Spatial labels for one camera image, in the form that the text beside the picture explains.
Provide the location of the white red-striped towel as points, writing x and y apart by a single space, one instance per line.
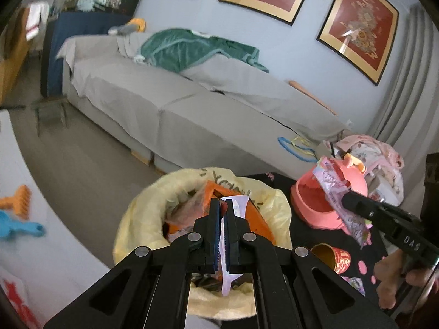
36 17

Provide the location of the lavender pink printed wrapper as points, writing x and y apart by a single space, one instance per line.
329 181

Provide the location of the trash bin with yellow bag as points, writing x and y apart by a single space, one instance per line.
144 219

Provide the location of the green blanket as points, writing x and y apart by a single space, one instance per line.
178 48

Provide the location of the person's right hand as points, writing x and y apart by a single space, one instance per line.
387 274

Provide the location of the wooden stick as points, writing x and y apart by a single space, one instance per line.
312 96

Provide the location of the small lavender printed wrapper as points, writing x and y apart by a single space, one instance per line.
353 283

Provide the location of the blue yellow hangers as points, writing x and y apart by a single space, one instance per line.
282 142

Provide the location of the pink plastic toy pot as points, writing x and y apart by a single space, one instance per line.
315 209

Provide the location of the grey orange plush toy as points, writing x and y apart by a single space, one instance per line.
130 27

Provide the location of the blue toy shovel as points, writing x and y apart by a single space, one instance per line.
17 228

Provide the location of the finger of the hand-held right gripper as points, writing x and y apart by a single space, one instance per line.
363 207

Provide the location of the white low table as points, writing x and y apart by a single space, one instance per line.
41 246

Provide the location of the grey curtain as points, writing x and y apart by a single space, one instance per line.
404 92

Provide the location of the white plastic wrapper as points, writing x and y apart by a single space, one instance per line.
240 204

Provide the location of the grey sofa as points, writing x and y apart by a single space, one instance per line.
120 89

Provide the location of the orange toy rake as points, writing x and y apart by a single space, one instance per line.
17 200

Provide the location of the small wooden stool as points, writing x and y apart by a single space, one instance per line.
49 104

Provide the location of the yellow plastic loop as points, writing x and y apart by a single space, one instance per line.
303 150

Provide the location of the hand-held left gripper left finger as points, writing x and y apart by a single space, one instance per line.
216 243

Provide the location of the crumpled clear wrapper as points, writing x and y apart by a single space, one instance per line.
188 209

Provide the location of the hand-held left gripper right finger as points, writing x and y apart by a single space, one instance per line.
232 243

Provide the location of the yellow armchair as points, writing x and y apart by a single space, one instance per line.
13 65

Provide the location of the pink printed plastic bag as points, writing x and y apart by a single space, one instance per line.
377 150

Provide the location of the red gold paper cup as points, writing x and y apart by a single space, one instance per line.
339 258

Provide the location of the black pink-dotted tablecloth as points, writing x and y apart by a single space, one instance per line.
301 234

